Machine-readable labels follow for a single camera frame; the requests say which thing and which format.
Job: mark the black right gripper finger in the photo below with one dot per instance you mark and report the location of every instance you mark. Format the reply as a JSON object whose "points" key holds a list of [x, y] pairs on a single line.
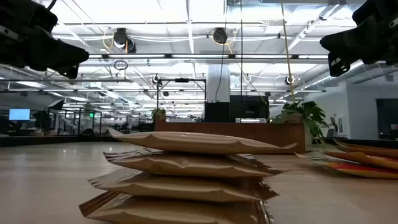
{"points": [[351, 39], [337, 63]]}

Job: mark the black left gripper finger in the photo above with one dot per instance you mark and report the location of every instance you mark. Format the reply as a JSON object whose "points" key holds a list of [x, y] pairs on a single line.
{"points": [[72, 73], [62, 57]]}

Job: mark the yellow mango tea packet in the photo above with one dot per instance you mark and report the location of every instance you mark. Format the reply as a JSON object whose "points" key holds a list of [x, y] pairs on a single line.
{"points": [[367, 159], [373, 148]]}

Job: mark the wooden tea organizer box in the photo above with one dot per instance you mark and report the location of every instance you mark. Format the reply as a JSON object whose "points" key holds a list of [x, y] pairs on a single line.
{"points": [[264, 133]]}

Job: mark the red strawberry tea packet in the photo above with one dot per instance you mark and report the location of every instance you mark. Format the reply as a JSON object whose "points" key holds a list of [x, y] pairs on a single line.
{"points": [[363, 171]]}

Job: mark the grey ceiling pipe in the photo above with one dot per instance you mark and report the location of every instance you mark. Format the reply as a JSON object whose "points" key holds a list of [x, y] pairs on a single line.
{"points": [[62, 80]]}

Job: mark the green potted plant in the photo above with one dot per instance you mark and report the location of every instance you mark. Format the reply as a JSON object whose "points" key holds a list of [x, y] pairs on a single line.
{"points": [[311, 115]]}

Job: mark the blue lit computer monitor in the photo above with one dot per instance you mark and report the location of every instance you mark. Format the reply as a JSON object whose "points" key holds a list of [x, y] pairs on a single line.
{"points": [[19, 114]]}

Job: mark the long ceiling light bar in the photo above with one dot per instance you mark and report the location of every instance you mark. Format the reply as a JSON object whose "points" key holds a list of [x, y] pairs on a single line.
{"points": [[140, 56]]}

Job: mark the distant green office plant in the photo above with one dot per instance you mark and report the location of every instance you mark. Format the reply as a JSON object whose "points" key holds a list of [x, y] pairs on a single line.
{"points": [[158, 112]]}

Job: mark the large black cabinet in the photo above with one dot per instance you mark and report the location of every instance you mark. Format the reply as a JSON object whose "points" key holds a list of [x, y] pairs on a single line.
{"points": [[248, 107]]}

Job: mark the white building column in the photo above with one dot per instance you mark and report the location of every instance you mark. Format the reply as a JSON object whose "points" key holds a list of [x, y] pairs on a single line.
{"points": [[218, 84]]}

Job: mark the small black cabinet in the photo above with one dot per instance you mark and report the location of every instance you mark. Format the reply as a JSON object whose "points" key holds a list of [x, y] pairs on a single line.
{"points": [[217, 112]]}

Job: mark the framed wall picture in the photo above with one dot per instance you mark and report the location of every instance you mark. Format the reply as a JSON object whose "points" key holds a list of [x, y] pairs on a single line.
{"points": [[340, 124]]}

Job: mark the dark wall screen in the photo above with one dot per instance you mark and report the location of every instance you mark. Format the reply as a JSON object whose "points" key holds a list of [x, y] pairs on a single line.
{"points": [[387, 118]]}

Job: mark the black gantry frame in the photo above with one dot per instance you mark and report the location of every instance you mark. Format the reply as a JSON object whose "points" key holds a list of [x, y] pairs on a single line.
{"points": [[182, 80]]}

